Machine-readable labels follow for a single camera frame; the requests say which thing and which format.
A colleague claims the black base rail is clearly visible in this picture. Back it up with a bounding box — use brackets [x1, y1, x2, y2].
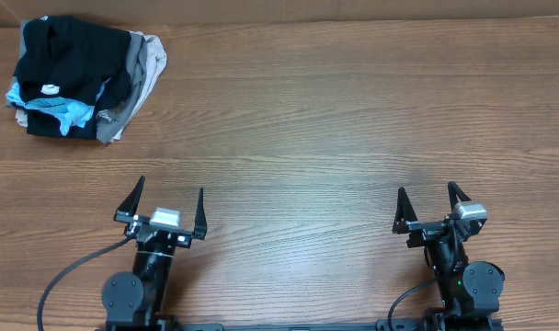
[174, 318, 423, 331]

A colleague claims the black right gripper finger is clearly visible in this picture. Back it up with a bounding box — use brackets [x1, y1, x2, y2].
[393, 187, 418, 230]
[447, 181, 472, 209]

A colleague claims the beige folded garment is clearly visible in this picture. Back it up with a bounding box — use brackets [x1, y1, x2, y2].
[95, 32, 167, 143]

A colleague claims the grey folded garment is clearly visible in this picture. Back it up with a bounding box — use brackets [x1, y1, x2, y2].
[6, 16, 147, 143]

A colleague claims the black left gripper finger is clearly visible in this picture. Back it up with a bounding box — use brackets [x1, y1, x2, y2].
[193, 188, 208, 234]
[115, 176, 145, 219]

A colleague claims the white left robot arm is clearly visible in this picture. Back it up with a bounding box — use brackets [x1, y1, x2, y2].
[102, 177, 208, 330]

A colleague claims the black t-shirt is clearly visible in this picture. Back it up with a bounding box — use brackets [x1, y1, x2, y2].
[15, 16, 131, 109]

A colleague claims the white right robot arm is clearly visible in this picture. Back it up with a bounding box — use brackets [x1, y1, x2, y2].
[387, 181, 506, 331]

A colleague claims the black folded garment in pile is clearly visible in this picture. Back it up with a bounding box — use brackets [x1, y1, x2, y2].
[27, 110, 97, 140]

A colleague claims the light blue printed t-shirt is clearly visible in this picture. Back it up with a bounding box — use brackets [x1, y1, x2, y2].
[6, 81, 96, 135]

